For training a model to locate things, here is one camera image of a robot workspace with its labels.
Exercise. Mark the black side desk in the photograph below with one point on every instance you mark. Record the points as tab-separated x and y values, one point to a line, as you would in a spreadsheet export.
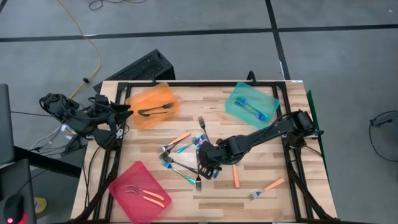
37	161

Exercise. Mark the black computer mouse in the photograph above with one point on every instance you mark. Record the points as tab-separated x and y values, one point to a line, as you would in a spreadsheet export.
14	208

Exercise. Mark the black table edge clamp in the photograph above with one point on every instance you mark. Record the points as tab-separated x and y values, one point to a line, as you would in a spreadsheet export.
251	76

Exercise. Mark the teal translucent plastic bin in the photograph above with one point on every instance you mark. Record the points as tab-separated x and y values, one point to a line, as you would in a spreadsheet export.
264	96

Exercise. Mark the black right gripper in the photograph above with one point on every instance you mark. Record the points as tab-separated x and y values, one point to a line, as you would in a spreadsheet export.
210	155

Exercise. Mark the yellow tape roll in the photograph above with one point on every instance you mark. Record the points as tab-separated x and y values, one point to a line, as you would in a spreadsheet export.
39	205

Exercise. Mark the red translucent plastic bin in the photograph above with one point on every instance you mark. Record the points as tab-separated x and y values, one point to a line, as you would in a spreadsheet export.
136	211

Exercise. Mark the grey laptop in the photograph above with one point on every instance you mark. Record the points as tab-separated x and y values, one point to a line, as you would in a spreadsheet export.
6	124

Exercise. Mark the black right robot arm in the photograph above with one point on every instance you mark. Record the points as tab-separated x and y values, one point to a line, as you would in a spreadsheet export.
264	133

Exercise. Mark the black metal table frame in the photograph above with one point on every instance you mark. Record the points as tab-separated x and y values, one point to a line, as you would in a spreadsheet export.
202	84

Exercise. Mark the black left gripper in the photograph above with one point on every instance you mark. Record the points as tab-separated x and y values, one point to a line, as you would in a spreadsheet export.
104	112

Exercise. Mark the orange translucent plastic bin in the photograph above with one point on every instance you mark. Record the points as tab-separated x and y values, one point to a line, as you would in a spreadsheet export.
149	93

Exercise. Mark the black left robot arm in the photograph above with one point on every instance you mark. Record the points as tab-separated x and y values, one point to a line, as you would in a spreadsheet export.
77	119

